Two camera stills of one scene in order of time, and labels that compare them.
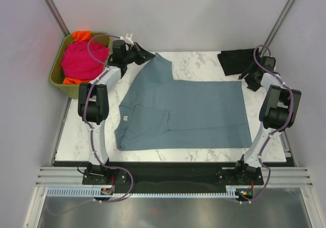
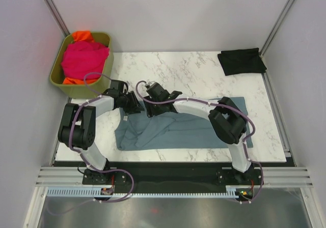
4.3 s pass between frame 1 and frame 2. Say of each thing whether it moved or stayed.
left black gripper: moved
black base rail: stayed
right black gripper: moved
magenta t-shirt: stayed
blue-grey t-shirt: moved
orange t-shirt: stayed
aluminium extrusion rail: stayed
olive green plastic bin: stayed
